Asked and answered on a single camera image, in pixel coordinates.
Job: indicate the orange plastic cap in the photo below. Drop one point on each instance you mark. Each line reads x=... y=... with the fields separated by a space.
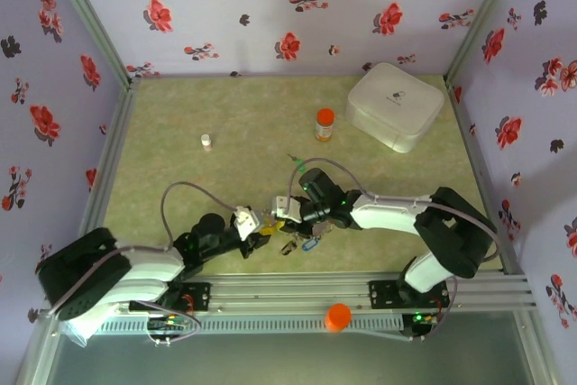
x=338 y=317

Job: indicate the small white pink-label bottle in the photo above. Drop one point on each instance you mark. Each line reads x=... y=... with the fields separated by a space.
x=206 y=141

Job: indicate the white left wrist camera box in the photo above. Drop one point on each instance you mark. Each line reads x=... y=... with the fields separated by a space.
x=245 y=222

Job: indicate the aluminium frame corner post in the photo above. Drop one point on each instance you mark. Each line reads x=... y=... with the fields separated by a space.
x=487 y=11
x=90 y=20

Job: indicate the aluminium frame floor rail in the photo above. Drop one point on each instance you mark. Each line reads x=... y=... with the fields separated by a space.
x=108 y=164
x=473 y=155

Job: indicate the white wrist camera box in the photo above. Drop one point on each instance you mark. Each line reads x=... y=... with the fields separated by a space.
x=245 y=222
x=284 y=207

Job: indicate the dark tag key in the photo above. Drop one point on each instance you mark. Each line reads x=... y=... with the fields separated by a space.
x=289 y=248

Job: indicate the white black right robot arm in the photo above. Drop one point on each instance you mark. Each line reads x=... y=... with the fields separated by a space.
x=387 y=213

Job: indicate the green tag key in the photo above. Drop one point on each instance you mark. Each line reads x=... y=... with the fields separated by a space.
x=297 y=161

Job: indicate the clear plastic bag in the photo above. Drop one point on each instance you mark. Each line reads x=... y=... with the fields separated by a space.
x=79 y=335

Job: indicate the white square pill case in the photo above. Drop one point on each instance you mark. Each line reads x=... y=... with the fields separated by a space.
x=392 y=101

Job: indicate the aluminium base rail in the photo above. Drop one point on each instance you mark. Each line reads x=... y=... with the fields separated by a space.
x=288 y=292

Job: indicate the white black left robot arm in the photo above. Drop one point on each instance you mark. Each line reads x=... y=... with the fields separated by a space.
x=153 y=263

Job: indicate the green circuit board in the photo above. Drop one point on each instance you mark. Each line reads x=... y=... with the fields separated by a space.
x=169 y=324
x=421 y=322

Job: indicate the orange-lid pill bottle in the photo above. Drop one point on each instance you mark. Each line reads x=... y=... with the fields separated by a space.
x=325 y=125

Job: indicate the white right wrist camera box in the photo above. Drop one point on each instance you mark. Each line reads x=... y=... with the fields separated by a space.
x=284 y=207

